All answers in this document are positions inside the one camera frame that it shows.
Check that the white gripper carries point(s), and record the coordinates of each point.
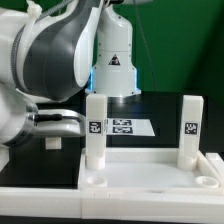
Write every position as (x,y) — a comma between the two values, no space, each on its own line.
(58,123)

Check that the white desk top tray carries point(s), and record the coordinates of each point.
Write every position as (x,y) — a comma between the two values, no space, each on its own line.
(153,169)

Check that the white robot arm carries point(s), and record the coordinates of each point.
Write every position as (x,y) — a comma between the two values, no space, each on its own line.
(51,56)

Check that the white marker sheet with tags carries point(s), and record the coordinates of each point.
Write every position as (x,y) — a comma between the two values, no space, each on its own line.
(129,127)

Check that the white left wall block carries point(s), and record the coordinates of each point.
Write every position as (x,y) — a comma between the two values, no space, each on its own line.
(4,157)

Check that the white wall block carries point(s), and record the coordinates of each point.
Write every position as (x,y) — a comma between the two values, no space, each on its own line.
(4,157)
(217,162)

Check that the white front wall fence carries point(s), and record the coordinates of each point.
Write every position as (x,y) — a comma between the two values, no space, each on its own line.
(201,206)

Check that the white right wall block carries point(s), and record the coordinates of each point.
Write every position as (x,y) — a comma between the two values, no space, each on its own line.
(217,162)

